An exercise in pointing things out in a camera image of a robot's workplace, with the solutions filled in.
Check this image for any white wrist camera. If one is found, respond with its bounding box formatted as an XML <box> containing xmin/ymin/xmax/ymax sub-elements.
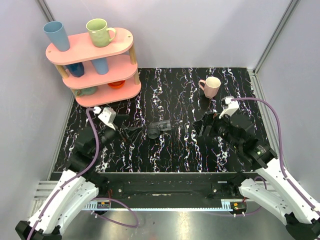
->
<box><xmin>219</xmin><ymin>96</ymin><xmax>239</xmax><ymax>119</ymax></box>
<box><xmin>93</xmin><ymin>106</ymin><xmax>117</xmax><ymax>130</ymax></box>

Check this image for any light blue cup middle shelf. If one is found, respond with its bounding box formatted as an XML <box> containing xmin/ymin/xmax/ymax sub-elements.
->
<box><xmin>91</xmin><ymin>57</ymin><xmax>109</xmax><ymax>75</ymax></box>

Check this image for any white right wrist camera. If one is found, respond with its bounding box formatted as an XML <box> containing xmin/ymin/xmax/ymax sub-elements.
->
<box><xmin>219</xmin><ymin>96</ymin><xmax>239</xmax><ymax>119</ymax></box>

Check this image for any dark blue mug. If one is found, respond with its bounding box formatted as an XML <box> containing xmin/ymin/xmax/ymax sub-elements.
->
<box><xmin>66</xmin><ymin>62</ymin><xmax>85</xmax><ymax>78</ymax></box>

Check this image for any light blue tall cup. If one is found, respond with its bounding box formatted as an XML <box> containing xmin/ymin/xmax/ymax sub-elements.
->
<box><xmin>43</xmin><ymin>21</ymin><xmax>70</xmax><ymax>52</ymax></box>

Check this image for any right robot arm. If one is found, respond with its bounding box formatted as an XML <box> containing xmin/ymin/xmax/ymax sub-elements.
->
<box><xmin>192</xmin><ymin>113</ymin><xmax>320</xmax><ymax>240</ymax></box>

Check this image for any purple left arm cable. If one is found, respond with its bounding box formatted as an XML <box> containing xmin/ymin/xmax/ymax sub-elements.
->
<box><xmin>24</xmin><ymin>107</ymin><xmax>140</xmax><ymax>240</ymax></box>

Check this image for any teal ceramic mug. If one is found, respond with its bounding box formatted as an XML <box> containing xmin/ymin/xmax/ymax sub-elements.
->
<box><xmin>73</xmin><ymin>86</ymin><xmax>98</xmax><ymax>97</ymax></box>

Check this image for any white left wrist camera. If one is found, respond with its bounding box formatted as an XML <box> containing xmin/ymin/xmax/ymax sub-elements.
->
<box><xmin>93</xmin><ymin>106</ymin><xmax>117</xmax><ymax>130</ymax></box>

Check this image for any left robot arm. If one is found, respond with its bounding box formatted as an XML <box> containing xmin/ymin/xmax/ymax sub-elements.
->
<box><xmin>15</xmin><ymin>108</ymin><xmax>143</xmax><ymax>240</ymax></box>

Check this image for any pink three-tier shelf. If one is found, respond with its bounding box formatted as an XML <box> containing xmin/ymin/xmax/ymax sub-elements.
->
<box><xmin>45</xmin><ymin>27</ymin><xmax>142</xmax><ymax>108</ymax></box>

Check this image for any pink ceramic mug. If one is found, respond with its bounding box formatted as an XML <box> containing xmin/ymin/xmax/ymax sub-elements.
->
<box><xmin>198</xmin><ymin>76</ymin><xmax>221</xmax><ymax>99</ymax></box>

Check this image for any orange plastic bowl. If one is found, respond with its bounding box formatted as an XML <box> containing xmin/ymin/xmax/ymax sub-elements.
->
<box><xmin>107</xmin><ymin>80</ymin><xmax>126</xmax><ymax>89</ymax></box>

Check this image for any dark grey threaded nut ring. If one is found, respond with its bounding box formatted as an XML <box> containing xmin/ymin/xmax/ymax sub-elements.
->
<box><xmin>146</xmin><ymin>126</ymin><xmax>160</xmax><ymax>140</ymax></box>

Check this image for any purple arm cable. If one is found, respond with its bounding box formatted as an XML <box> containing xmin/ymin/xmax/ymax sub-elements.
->
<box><xmin>24</xmin><ymin>107</ymin><xmax>140</xmax><ymax>240</ymax></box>
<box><xmin>207</xmin><ymin>97</ymin><xmax>320</xmax><ymax>217</ymax></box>

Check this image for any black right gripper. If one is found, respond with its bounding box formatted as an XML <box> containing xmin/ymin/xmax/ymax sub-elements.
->
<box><xmin>190</xmin><ymin>109</ymin><xmax>242</xmax><ymax>150</ymax></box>

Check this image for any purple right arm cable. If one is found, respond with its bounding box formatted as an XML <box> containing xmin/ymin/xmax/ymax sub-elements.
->
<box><xmin>207</xmin><ymin>97</ymin><xmax>320</xmax><ymax>217</ymax></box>

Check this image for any green ceramic mug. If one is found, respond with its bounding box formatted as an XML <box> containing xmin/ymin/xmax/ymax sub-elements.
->
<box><xmin>86</xmin><ymin>18</ymin><xmax>117</xmax><ymax>48</ymax></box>

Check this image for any aluminium frame rail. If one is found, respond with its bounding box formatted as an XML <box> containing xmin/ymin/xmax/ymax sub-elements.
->
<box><xmin>32</xmin><ymin>181</ymin><xmax>303</xmax><ymax>213</ymax></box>

